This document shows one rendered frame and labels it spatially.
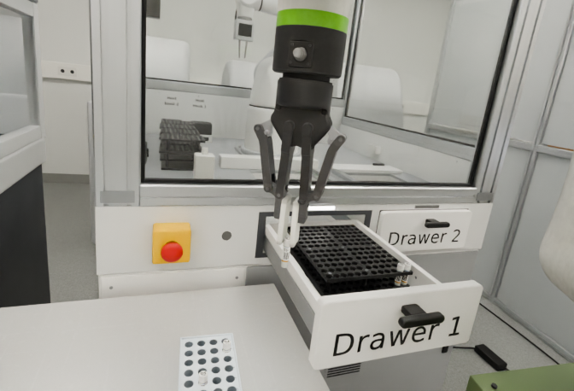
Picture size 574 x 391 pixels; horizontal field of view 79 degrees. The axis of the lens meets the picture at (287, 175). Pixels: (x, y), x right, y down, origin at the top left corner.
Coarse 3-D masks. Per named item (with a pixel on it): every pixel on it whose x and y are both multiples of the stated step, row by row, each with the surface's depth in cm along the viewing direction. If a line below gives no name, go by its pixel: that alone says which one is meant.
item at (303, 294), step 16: (272, 224) 81; (288, 224) 82; (304, 224) 84; (320, 224) 85; (336, 224) 87; (352, 224) 88; (272, 240) 74; (384, 240) 79; (272, 256) 73; (400, 256) 72; (288, 272) 64; (416, 272) 67; (288, 288) 64; (304, 288) 57; (304, 304) 57; (304, 320) 57
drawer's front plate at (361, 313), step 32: (416, 288) 53; (448, 288) 54; (480, 288) 56; (320, 320) 47; (352, 320) 49; (384, 320) 51; (448, 320) 56; (320, 352) 49; (352, 352) 51; (384, 352) 53
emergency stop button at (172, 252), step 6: (168, 246) 65; (174, 246) 66; (180, 246) 67; (162, 252) 65; (168, 252) 65; (174, 252) 66; (180, 252) 66; (162, 258) 66; (168, 258) 66; (174, 258) 66
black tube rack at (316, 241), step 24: (312, 240) 73; (336, 240) 74; (360, 240) 76; (312, 264) 64; (336, 264) 64; (360, 264) 65; (384, 264) 66; (336, 288) 61; (360, 288) 63; (384, 288) 63
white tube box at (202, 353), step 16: (192, 336) 56; (208, 336) 57; (224, 336) 57; (192, 352) 54; (208, 352) 54; (192, 368) 50; (208, 368) 51; (224, 368) 51; (192, 384) 48; (208, 384) 48; (224, 384) 48; (240, 384) 48
